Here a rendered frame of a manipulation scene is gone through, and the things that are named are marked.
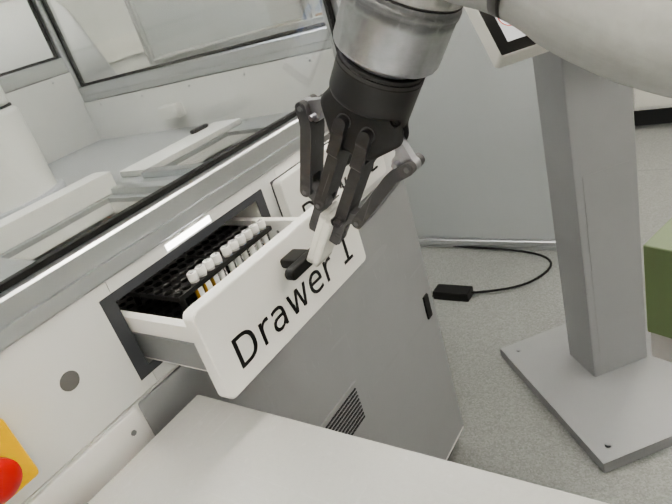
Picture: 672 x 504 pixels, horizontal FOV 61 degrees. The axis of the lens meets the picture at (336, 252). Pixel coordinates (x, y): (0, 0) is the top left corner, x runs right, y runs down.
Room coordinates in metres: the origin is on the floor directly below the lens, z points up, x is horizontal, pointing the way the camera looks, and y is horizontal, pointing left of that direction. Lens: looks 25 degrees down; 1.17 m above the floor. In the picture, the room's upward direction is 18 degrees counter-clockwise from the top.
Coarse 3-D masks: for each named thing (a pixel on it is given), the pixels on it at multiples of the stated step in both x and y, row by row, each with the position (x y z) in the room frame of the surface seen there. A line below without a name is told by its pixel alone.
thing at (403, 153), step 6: (402, 144) 0.47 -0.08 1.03; (408, 144) 0.48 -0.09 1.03; (396, 150) 0.48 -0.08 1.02; (402, 150) 0.47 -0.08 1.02; (408, 150) 0.47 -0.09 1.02; (396, 156) 0.48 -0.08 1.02; (402, 156) 0.47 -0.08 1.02; (408, 156) 0.47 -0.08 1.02; (414, 156) 0.47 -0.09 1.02; (396, 162) 0.47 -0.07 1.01; (402, 162) 0.48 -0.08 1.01; (420, 162) 0.47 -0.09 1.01
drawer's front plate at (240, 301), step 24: (288, 240) 0.60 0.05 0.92; (360, 240) 0.70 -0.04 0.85; (264, 264) 0.57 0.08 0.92; (336, 264) 0.65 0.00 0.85; (360, 264) 0.69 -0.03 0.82; (216, 288) 0.52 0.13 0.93; (240, 288) 0.53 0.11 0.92; (264, 288) 0.56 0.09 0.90; (288, 288) 0.58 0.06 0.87; (336, 288) 0.64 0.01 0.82; (192, 312) 0.49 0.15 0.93; (216, 312) 0.50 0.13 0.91; (240, 312) 0.53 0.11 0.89; (264, 312) 0.55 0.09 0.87; (288, 312) 0.57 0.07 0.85; (312, 312) 0.60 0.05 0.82; (192, 336) 0.49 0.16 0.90; (216, 336) 0.50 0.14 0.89; (288, 336) 0.56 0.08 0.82; (216, 360) 0.49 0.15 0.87; (264, 360) 0.53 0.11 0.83; (216, 384) 0.49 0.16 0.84; (240, 384) 0.50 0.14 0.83
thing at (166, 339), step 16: (224, 224) 0.82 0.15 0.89; (240, 224) 0.80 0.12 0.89; (272, 224) 0.76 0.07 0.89; (288, 224) 0.74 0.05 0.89; (128, 320) 0.60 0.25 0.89; (144, 320) 0.58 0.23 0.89; (160, 320) 0.56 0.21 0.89; (176, 320) 0.55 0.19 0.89; (144, 336) 0.58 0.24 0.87; (160, 336) 0.57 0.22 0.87; (176, 336) 0.55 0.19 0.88; (144, 352) 0.59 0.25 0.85; (160, 352) 0.57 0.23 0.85; (176, 352) 0.55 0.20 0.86; (192, 352) 0.53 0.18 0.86
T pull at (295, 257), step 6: (294, 252) 0.59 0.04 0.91; (300, 252) 0.59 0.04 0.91; (306, 252) 0.58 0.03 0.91; (282, 258) 0.58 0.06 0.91; (288, 258) 0.58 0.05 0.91; (294, 258) 0.57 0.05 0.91; (300, 258) 0.57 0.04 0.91; (306, 258) 0.57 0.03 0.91; (282, 264) 0.58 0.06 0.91; (288, 264) 0.58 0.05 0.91; (294, 264) 0.56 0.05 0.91; (300, 264) 0.56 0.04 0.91; (306, 264) 0.56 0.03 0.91; (312, 264) 0.57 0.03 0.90; (288, 270) 0.55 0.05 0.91; (294, 270) 0.55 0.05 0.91; (300, 270) 0.55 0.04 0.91; (288, 276) 0.55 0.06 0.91; (294, 276) 0.54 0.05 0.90
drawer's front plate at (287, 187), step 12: (324, 156) 0.90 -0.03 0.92; (348, 168) 0.94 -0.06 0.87; (384, 168) 1.03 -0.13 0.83; (276, 180) 0.82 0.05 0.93; (288, 180) 0.83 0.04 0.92; (372, 180) 0.99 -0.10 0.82; (276, 192) 0.82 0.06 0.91; (288, 192) 0.82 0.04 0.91; (288, 204) 0.81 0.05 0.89; (300, 204) 0.83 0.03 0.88; (288, 216) 0.81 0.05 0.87
